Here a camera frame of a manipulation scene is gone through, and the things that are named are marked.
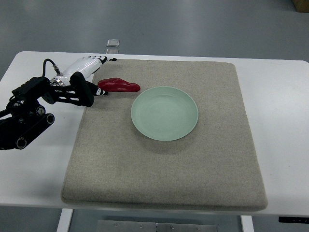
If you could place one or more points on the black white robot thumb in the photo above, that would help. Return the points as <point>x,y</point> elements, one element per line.
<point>96,90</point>

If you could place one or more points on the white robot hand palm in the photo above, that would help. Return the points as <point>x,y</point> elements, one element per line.
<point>86,66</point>

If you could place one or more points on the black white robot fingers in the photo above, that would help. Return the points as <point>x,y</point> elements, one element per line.
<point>103,59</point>

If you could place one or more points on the red pepper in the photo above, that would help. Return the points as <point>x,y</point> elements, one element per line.
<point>118,85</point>

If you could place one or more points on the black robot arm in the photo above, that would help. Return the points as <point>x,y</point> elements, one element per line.
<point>24,118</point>

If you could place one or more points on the light green plate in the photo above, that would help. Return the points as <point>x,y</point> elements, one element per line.
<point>164,113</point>

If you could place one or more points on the metal floor socket cover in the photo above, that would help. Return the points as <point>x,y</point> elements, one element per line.
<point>113,43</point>

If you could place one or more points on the white table leg left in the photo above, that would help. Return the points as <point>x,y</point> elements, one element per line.
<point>65,220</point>

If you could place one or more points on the white table leg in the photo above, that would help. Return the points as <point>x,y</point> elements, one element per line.
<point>247,223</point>
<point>65,220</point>

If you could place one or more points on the beige felt mat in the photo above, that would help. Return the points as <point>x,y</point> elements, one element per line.
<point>214,167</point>

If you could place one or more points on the white table leg right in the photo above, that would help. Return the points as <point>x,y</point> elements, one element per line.
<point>247,223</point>

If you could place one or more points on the cardboard box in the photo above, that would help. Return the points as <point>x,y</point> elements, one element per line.
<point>301,6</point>

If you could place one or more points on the black table control panel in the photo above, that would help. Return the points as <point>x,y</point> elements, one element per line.
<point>297,220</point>

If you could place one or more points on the metal table base plate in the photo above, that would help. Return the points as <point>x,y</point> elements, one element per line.
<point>134,226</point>

